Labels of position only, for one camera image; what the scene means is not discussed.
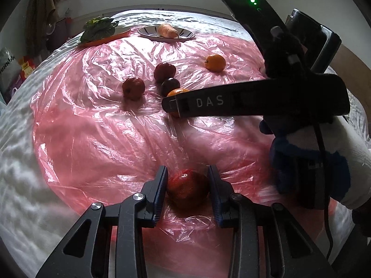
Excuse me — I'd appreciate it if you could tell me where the dark plum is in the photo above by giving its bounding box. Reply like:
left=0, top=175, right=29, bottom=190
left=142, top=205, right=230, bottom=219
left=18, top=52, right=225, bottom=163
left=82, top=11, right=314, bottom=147
left=160, top=78, right=180, bottom=97

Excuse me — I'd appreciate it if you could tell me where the carrot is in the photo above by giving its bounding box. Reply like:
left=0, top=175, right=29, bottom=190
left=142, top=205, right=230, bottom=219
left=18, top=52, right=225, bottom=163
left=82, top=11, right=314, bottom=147
left=157, top=24, right=179, bottom=38

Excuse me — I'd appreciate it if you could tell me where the striped white plate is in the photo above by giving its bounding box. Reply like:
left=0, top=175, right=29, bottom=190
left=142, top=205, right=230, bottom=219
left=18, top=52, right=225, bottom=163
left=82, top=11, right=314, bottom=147
left=138, top=24, right=195, bottom=43

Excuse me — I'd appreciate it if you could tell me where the green leafy vegetable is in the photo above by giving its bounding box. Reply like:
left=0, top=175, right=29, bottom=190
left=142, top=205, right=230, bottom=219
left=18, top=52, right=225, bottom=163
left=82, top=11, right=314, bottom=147
left=80, top=16, right=119, bottom=43

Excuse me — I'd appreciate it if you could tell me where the grey shopping bag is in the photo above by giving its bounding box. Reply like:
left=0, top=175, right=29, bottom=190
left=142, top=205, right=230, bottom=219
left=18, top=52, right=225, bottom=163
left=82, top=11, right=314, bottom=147
left=0, top=47, right=20, bottom=93

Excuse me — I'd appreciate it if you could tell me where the black electric kettle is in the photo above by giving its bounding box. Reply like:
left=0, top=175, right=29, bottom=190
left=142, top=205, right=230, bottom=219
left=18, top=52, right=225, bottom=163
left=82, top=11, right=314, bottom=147
left=285, top=9, right=342, bottom=73

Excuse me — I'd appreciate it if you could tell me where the wooden headboard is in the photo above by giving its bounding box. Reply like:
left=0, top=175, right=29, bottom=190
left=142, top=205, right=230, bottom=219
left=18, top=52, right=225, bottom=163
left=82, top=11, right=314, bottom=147
left=330, top=44, right=371, bottom=119

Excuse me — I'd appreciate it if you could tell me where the orange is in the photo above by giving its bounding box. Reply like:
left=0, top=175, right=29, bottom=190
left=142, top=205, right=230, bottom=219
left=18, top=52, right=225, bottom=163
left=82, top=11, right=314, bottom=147
left=166, top=88, right=191, bottom=119
left=204, top=54, right=226, bottom=73

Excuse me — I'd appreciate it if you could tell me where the red fruit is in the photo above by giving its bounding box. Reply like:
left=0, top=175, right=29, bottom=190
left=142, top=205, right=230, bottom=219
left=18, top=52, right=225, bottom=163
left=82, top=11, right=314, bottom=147
left=167, top=169, right=209, bottom=212
left=122, top=77, right=145, bottom=101
left=154, top=62, right=176, bottom=83

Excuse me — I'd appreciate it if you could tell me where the right gloved hand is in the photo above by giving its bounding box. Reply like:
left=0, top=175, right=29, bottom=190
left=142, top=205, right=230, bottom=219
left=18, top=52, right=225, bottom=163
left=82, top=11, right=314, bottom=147
left=270, top=117, right=370, bottom=210

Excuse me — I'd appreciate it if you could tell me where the pink plastic sheet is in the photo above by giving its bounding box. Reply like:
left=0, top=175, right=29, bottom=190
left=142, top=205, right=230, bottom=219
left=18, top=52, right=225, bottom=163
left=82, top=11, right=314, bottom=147
left=30, top=28, right=340, bottom=278

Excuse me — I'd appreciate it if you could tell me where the orange plate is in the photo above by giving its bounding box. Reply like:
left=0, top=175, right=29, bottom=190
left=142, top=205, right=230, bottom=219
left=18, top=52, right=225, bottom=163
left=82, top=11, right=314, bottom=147
left=78, top=26, right=131, bottom=48

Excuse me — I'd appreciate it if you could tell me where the brown hanging coat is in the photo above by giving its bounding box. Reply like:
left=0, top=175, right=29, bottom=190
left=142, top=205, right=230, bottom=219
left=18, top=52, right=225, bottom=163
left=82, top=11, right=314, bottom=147
left=25, top=0, right=58, bottom=57

